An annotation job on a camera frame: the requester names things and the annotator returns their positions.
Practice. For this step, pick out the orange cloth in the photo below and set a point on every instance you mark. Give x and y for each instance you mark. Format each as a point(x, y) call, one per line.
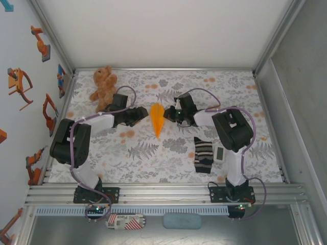
point(157, 117)

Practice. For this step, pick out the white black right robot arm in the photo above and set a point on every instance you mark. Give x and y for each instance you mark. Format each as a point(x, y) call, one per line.
point(235, 132)

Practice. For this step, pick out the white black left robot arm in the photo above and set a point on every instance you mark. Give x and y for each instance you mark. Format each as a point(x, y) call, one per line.
point(60, 148)

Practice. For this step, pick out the brown teddy bear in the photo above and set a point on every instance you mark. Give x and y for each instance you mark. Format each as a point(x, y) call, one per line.
point(106, 86)

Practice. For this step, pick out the black beige striped sock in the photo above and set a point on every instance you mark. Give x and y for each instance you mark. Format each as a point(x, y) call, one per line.
point(203, 153)

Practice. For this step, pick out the floral grey orange table mat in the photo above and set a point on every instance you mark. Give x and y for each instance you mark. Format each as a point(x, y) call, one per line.
point(153, 163)

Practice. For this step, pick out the white digital timer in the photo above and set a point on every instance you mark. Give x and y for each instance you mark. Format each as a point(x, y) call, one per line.
point(219, 154)

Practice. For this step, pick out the blue orange machine sticker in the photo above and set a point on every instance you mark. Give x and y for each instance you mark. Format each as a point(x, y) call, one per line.
point(60, 74)

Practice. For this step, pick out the blue grey oval sponge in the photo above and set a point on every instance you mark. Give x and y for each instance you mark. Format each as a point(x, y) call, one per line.
point(182, 220)

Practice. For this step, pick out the red white printed pouch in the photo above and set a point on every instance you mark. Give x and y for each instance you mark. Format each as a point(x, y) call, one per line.
point(127, 222)

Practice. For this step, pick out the orange gripper claw sticker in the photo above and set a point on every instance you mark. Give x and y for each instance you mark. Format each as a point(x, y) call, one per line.
point(15, 83)

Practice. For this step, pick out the orange block sticker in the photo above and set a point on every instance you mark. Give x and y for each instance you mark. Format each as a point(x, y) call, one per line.
point(2, 136)

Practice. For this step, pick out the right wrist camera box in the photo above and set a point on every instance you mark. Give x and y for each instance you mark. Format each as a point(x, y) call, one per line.
point(187, 100)

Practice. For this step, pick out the aluminium back rail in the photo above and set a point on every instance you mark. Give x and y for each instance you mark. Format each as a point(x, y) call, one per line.
point(163, 69)

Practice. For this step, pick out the aluminium side rail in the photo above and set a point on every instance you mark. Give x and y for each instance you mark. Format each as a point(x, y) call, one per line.
point(265, 102)
point(65, 104)

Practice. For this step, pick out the aluminium front rail beam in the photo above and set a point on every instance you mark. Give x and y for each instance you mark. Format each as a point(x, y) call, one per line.
point(163, 194)

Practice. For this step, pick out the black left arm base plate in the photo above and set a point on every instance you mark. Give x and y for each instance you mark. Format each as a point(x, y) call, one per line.
point(115, 194)

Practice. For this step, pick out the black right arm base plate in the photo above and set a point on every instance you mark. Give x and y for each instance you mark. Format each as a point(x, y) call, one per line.
point(214, 195)

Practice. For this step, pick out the aluminium frame post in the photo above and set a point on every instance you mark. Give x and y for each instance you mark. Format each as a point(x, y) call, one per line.
point(275, 38)
point(54, 38)

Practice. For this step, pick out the blue wall sticker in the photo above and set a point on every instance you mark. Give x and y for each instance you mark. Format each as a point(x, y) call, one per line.
point(9, 7)

